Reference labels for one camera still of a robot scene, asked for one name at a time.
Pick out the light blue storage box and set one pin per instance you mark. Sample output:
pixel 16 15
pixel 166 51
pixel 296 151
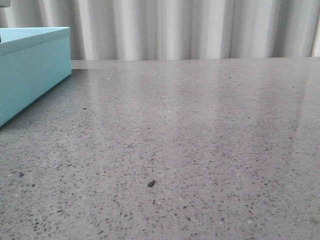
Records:
pixel 32 61

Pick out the grey pleated curtain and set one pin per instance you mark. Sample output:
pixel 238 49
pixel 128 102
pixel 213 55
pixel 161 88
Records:
pixel 176 29

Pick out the small black debris chip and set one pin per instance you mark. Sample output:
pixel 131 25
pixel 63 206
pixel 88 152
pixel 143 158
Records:
pixel 151 183

